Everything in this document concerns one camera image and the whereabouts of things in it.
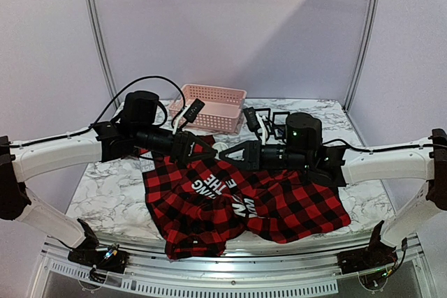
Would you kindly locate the red black plaid shirt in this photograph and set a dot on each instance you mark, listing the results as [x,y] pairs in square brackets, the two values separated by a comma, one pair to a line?
[198,207]

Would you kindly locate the black display box left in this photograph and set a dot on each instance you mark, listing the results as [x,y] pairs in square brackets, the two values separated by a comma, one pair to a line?
[265,115]

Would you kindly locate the black display box middle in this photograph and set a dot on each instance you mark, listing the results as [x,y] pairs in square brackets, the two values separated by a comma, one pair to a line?
[279,124]

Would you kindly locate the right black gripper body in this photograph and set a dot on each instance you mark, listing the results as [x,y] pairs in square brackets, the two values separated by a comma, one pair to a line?
[253,155]

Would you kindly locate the aluminium front rail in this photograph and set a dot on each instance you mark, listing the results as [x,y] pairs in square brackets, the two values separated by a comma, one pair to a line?
[248,268]

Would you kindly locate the pink plastic basket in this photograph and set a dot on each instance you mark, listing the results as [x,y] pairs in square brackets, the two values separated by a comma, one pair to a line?
[221,112]

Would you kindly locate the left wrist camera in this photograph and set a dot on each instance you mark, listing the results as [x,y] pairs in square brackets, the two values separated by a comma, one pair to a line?
[186,115]

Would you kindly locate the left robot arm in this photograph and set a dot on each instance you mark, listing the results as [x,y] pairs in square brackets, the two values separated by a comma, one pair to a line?
[133,128]

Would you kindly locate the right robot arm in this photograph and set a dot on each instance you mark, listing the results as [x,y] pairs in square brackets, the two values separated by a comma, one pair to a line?
[337,163]

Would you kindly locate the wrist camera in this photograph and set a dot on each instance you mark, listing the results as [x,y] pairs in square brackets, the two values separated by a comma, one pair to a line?
[186,115]
[256,124]

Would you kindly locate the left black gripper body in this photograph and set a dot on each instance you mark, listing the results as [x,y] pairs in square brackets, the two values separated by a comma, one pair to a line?
[143,142]

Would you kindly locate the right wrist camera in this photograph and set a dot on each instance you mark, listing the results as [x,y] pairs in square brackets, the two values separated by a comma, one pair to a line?
[256,124]

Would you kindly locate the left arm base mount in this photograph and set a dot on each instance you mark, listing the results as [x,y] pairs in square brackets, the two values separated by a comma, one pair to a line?
[100,259]

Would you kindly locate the black display box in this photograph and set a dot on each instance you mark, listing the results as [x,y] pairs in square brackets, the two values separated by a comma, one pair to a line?
[265,115]
[279,124]

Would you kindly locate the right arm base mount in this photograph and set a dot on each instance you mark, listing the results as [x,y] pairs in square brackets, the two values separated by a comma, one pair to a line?
[375,263]

